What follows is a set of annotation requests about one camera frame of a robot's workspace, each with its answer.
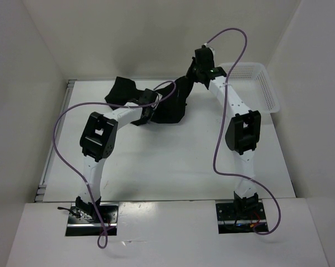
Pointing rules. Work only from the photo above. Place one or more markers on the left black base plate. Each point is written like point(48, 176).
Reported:
point(79, 224)

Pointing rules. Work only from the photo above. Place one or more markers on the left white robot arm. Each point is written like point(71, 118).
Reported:
point(98, 141)

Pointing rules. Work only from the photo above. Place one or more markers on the white perforated plastic basket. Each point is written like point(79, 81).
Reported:
point(251, 82)

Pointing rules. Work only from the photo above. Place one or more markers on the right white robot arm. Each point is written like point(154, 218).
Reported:
point(243, 130)

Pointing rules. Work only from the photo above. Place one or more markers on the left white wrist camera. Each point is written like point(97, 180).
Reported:
point(156, 99)

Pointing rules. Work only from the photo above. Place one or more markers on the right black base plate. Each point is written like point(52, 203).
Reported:
point(230, 223)

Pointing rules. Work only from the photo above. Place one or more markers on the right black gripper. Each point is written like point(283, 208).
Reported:
point(189, 74)

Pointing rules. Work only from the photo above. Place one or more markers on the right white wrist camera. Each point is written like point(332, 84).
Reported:
point(208, 46)

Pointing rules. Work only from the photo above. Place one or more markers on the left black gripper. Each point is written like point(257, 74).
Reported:
point(146, 120)

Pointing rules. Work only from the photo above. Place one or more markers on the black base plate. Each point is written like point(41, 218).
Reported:
point(79, 224)
point(230, 223)

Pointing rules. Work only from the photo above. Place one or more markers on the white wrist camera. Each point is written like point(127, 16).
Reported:
point(208, 46)
point(156, 99)

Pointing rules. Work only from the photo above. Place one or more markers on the black shorts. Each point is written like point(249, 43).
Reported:
point(172, 110)

